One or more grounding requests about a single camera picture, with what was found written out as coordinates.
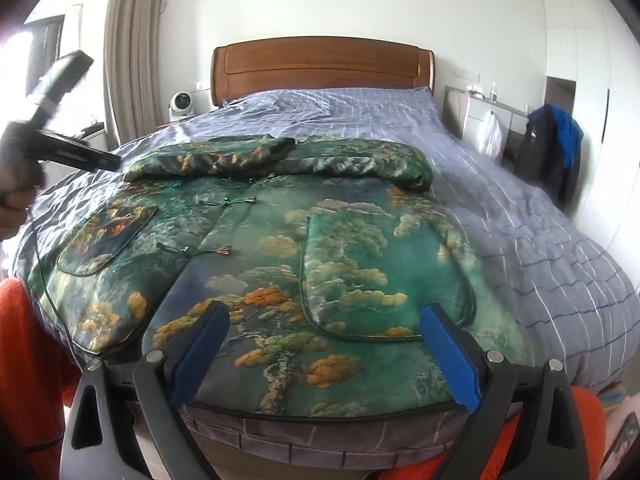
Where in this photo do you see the wooden bed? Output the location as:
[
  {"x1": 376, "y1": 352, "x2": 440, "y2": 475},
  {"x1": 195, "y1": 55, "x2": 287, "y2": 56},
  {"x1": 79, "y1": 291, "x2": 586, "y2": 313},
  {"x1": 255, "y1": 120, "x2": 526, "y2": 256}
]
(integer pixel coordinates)
[{"x1": 10, "y1": 36, "x2": 640, "y2": 476}]

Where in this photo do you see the bed with blue checked cover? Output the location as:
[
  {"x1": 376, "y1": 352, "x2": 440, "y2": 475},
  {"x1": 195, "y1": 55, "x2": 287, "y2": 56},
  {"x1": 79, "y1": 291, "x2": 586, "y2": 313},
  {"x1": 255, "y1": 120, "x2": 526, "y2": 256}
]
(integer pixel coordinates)
[{"x1": 10, "y1": 86, "x2": 640, "y2": 466}]

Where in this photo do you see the beige curtain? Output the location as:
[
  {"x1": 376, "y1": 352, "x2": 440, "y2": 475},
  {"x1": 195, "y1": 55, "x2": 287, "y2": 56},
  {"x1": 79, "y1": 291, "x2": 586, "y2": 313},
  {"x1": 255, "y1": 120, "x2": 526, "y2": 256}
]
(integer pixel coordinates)
[{"x1": 102, "y1": 0, "x2": 169, "y2": 147}]

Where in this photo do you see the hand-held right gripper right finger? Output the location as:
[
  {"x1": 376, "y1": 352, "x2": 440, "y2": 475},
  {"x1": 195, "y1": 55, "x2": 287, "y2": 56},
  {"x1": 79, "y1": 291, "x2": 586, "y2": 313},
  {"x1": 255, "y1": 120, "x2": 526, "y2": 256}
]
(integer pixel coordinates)
[{"x1": 419, "y1": 302, "x2": 583, "y2": 480}]

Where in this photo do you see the window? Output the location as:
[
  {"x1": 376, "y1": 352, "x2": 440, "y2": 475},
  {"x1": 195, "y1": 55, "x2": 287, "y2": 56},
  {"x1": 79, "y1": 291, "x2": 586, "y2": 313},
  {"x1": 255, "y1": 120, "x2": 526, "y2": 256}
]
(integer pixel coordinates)
[{"x1": 15, "y1": 10, "x2": 67, "y2": 128}]

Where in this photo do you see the blue garment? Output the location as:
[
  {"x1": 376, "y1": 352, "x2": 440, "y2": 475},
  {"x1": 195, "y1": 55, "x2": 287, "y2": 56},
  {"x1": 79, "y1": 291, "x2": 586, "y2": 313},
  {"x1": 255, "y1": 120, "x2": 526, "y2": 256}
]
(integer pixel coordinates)
[{"x1": 545, "y1": 105, "x2": 585, "y2": 171}]

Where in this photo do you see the white window seat cabinet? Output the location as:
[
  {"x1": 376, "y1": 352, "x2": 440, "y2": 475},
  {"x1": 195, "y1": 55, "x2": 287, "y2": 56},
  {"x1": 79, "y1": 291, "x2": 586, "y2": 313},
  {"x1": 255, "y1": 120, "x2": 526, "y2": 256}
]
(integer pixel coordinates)
[{"x1": 75, "y1": 127, "x2": 122, "y2": 157}]

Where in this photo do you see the person's left hand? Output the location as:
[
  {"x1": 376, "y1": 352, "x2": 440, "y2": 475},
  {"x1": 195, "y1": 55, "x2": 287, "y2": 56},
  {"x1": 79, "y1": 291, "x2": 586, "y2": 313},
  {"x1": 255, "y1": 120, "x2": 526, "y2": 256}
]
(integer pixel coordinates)
[{"x1": 0, "y1": 187, "x2": 33, "y2": 245}]

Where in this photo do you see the dark jacket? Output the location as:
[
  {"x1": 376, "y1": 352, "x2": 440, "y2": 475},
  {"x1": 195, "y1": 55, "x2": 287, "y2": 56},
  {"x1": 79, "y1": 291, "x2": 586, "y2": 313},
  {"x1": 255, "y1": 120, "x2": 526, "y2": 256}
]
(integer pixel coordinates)
[{"x1": 515, "y1": 107, "x2": 581, "y2": 207}]

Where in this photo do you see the white plastic bag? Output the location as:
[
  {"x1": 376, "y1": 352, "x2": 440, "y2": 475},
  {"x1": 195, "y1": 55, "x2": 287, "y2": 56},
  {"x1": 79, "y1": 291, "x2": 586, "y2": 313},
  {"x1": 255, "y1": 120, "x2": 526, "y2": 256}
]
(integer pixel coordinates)
[{"x1": 480, "y1": 110, "x2": 504, "y2": 159}]

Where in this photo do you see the green printed satin jacket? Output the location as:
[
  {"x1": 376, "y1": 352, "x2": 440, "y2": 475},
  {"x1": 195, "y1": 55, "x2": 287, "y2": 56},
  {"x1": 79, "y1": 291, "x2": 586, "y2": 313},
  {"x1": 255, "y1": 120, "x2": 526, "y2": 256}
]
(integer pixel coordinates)
[{"x1": 27, "y1": 132, "x2": 531, "y2": 420}]

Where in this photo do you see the person's orange fleece garment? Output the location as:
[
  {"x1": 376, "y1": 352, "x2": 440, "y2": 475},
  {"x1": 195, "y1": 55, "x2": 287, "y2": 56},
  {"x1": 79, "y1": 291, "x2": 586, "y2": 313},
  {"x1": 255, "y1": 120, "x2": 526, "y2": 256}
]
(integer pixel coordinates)
[{"x1": 0, "y1": 277, "x2": 608, "y2": 480}]

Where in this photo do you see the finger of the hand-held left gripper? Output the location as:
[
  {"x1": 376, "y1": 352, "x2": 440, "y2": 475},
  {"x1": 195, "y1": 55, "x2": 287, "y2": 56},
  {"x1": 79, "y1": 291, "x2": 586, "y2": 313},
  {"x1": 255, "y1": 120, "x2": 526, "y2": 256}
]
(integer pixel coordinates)
[
  {"x1": 29, "y1": 50, "x2": 95, "y2": 128},
  {"x1": 35, "y1": 129, "x2": 123, "y2": 174}
]

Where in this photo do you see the white desk fan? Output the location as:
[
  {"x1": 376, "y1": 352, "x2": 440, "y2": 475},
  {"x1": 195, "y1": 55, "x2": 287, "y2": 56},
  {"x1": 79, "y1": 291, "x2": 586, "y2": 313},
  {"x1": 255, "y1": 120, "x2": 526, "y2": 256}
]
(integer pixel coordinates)
[{"x1": 168, "y1": 91, "x2": 196, "y2": 124}]

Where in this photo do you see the grey dresser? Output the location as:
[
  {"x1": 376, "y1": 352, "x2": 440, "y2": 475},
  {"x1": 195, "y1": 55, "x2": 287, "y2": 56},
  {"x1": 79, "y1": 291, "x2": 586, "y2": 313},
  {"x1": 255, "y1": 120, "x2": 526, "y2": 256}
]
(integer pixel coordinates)
[{"x1": 444, "y1": 85, "x2": 532, "y2": 162}]

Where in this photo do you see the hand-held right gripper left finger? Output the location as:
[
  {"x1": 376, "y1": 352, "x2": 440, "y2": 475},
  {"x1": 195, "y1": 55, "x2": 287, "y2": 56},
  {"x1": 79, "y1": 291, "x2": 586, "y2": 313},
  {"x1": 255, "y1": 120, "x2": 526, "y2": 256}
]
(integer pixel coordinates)
[{"x1": 60, "y1": 300, "x2": 231, "y2": 480}]

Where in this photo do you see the white wardrobe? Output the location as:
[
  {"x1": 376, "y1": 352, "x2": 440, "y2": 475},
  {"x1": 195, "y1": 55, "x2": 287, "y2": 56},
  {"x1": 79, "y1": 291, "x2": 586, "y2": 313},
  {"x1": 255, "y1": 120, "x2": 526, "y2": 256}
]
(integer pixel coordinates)
[{"x1": 542, "y1": 0, "x2": 640, "y2": 263}]

